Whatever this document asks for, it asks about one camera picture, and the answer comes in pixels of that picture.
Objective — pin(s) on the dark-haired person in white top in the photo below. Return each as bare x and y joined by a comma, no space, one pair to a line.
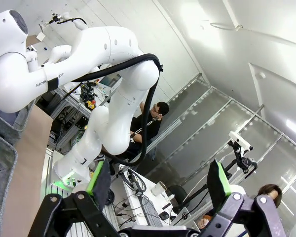
271,190

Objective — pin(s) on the man in black shirt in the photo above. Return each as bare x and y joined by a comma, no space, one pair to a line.
148,128

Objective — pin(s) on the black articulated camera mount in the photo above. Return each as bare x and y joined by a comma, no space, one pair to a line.
244,161

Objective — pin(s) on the grey fabric basket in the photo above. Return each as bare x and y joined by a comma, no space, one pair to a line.
5,123
0,172

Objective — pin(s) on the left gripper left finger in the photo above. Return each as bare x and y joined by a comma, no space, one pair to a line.
101,182

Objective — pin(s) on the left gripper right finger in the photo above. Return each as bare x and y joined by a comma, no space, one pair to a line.
218,187

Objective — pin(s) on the white office desk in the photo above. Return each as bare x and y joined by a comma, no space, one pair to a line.
133,205

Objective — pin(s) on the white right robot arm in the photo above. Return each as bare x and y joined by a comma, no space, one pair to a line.
118,44

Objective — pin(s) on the black office chair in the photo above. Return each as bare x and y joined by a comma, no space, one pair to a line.
177,195

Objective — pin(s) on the black computer mouse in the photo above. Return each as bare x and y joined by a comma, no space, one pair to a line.
164,216

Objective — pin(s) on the grey computer keyboard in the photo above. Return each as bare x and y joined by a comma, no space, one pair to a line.
151,213

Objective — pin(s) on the white camera on stand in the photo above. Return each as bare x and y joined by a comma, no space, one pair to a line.
239,140

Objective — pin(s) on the white paper cup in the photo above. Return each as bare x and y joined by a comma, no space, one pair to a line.
158,188

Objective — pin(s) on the yellow emergency stop box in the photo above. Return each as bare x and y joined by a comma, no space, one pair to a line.
90,105

